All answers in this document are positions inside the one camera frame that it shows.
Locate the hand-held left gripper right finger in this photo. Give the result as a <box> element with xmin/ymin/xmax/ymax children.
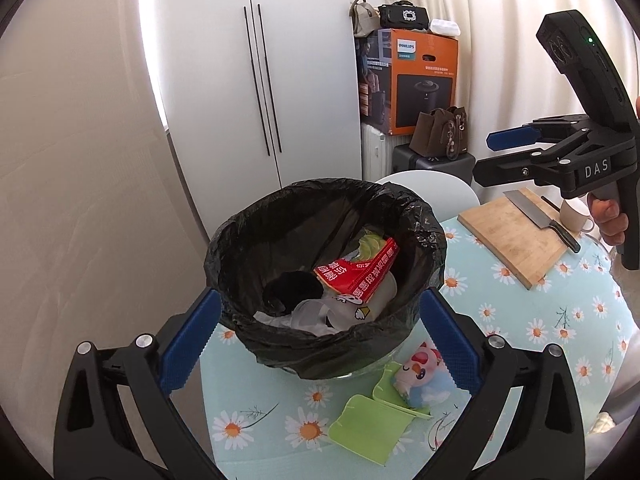
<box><xmin>419</xmin><ymin>289</ymin><xmax>586</xmax><ymax>480</ymax></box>

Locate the red snack wrapper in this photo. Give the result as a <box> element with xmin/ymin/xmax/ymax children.
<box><xmin>313</xmin><ymin>238</ymin><xmax>401</xmax><ymax>306</ymax></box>

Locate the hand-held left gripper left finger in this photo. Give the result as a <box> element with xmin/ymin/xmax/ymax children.
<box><xmin>53</xmin><ymin>289</ymin><xmax>222</xmax><ymax>480</ymax></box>

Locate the person's right hand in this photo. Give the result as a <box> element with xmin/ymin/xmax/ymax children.
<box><xmin>587</xmin><ymin>197</ymin><xmax>631</xmax><ymax>247</ymax></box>

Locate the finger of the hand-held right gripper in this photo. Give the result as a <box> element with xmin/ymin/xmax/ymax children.
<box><xmin>472</xmin><ymin>130</ymin><xmax>598</xmax><ymax>188</ymax></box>
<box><xmin>486</xmin><ymin>115</ymin><xmax>593</xmax><ymax>152</ymax></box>

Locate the steel cleaver with black handle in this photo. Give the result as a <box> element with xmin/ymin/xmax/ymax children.
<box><xmin>502</xmin><ymin>189</ymin><xmax>582</xmax><ymax>254</ymax></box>

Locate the black bag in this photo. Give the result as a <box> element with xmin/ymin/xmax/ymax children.
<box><xmin>377</xmin><ymin>3</ymin><xmax>430</xmax><ymax>35</ymax></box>

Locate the dark grey suitcase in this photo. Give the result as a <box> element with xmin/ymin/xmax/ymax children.
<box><xmin>392</xmin><ymin>142</ymin><xmax>477</xmax><ymax>186</ymax></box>

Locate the green packet with pink pig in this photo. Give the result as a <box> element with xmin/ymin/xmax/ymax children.
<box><xmin>329</xmin><ymin>340</ymin><xmax>453</xmax><ymax>465</ymax></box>

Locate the wooden cutting board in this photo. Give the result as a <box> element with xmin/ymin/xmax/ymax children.
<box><xmin>457</xmin><ymin>187</ymin><xmax>583</xmax><ymax>291</ymax></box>

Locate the trash bin with black bag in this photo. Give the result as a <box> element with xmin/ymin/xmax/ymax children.
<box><xmin>203</xmin><ymin>177</ymin><xmax>448</xmax><ymax>381</ymax></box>

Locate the orange cardboard box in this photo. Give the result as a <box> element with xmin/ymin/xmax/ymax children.
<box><xmin>356</xmin><ymin>28</ymin><xmax>460</xmax><ymax>137</ymax></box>

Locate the white curtain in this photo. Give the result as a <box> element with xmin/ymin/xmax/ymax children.
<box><xmin>405</xmin><ymin>0</ymin><xmax>640</xmax><ymax>211</ymax></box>

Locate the white tissue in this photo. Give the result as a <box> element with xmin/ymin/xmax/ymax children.
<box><xmin>252</xmin><ymin>309</ymin><xmax>292</xmax><ymax>330</ymax></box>

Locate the brown handbag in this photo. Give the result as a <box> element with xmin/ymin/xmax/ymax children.
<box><xmin>409</xmin><ymin>106</ymin><xmax>468</xmax><ymax>162</ymax></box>

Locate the beige mug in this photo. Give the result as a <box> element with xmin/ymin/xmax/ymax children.
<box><xmin>559</xmin><ymin>197</ymin><xmax>597</xmax><ymax>235</ymax></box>

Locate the white radiator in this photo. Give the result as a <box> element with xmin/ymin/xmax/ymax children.
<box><xmin>361</xmin><ymin>122</ymin><xmax>396</xmax><ymax>186</ymax></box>

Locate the white pouch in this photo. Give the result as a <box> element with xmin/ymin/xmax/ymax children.
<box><xmin>429</xmin><ymin>18</ymin><xmax>461</xmax><ymax>38</ymax></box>

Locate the white wardrobe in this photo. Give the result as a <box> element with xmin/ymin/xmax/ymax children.
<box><xmin>152</xmin><ymin>0</ymin><xmax>363</xmax><ymax>241</ymax></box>

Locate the white chair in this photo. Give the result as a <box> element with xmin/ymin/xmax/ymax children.
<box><xmin>374</xmin><ymin>170</ymin><xmax>481</xmax><ymax>223</ymax></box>

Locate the grey bag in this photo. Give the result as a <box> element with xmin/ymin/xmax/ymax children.
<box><xmin>348</xmin><ymin>0</ymin><xmax>382</xmax><ymax>38</ymax></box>

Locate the white paper cup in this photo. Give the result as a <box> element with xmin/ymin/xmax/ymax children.
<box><xmin>292</xmin><ymin>276</ymin><xmax>399</xmax><ymax>335</ymax></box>

